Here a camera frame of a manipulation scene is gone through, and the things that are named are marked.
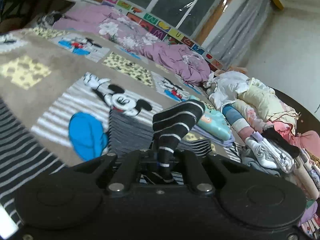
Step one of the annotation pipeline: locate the black white striped garment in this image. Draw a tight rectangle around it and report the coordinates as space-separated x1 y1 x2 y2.
1 99 204 212

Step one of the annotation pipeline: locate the grey folded clothes stack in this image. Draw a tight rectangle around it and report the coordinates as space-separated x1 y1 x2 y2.
240 146 288 178

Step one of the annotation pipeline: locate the white folded clothes stack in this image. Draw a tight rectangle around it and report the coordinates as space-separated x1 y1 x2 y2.
245 132 295 173

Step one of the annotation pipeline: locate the lavender folded garment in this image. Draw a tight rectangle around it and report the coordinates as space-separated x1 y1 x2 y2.
191 126 235 147

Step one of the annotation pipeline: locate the teal folded children top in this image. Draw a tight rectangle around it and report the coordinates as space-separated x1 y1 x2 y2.
189 95 232 141

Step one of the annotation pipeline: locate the black folded garment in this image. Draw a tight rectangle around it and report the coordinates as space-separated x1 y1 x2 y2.
262 126 300 158

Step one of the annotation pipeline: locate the brown Mickey Mouse blanket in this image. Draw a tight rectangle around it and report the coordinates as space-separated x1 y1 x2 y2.
0 27 251 238

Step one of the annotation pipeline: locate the purple floral duvet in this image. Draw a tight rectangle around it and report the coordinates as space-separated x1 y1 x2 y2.
53 5 210 85

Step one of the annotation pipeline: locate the colourful alphabet headboard panel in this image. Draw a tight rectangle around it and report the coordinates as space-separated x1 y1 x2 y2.
102 0 223 71

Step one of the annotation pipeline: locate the sheer grey curtain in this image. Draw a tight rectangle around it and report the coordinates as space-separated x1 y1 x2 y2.
208 0 272 70

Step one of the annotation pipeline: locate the dark wooden side desk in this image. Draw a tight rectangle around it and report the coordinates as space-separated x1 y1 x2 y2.
1 0 75 33

